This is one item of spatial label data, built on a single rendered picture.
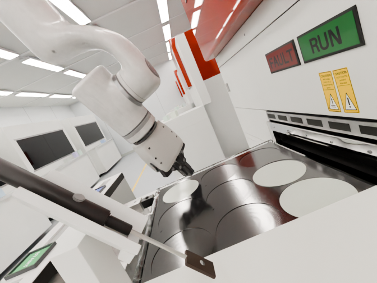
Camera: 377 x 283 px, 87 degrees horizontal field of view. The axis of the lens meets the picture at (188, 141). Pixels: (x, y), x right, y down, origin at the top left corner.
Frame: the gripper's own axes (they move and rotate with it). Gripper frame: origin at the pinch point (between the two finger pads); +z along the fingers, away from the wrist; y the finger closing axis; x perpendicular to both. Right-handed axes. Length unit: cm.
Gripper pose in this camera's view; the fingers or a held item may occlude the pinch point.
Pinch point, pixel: (185, 169)
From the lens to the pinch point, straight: 54.4
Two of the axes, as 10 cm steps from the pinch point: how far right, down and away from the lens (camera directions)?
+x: 6.7, -1.3, -7.3
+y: -4.0, 7.6, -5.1
